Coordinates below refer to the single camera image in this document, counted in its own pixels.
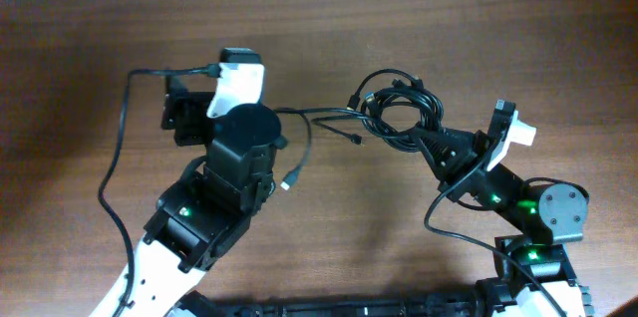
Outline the thick black USB cable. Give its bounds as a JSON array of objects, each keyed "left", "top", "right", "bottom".
[{"left": 273, "top": 86, "right": 445, "bottom": 192}]

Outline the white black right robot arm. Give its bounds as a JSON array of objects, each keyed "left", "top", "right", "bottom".
[{"left": 406, "top": 120, "right": 595, "bottom": 316}]

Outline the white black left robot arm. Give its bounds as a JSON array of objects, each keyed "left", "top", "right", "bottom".
[{"left": 92, "top": 70, "right": 286, "bottom": 316}]

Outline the black right camera cable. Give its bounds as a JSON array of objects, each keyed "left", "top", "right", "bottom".
[{"left": 423, "top": 147, "right": 569, "bottom": 317}]

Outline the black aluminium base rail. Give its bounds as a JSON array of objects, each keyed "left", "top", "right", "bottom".
[{"left": 167, "top": 291, "right": 492, "bottom": 317}]

